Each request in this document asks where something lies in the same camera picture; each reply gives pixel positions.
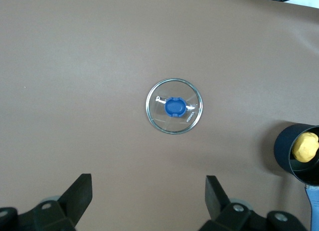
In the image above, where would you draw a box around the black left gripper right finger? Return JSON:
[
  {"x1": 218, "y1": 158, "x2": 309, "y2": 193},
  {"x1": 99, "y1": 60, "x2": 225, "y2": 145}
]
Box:
[{"x1": 199, "y1": 175, "x2": 271, "y2": 231}]

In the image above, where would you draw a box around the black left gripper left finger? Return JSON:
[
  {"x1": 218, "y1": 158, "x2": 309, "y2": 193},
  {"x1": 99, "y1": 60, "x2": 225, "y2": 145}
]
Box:
[{"x1": 18, "y1": 173, "x2": 93, "y2": 231}]

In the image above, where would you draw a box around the glass lid with blue knob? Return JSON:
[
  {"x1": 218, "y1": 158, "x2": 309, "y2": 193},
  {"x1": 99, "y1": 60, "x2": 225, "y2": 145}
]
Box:
[{"x1": 145, "y1": 78, "x2": 203, "y2": 135}]

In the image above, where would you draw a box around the brown table mat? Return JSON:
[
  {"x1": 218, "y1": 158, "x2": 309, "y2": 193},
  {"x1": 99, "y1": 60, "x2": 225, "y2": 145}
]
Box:
[{"x1": 0, "y1": 0, "x2": 319, "y2": 231}]

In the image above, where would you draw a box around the black pot with blue handle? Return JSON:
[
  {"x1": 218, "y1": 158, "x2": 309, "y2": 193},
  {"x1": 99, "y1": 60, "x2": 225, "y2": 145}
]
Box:
[{"x1": 273, "y1": 123, "x2": 319, "y2": 231}]

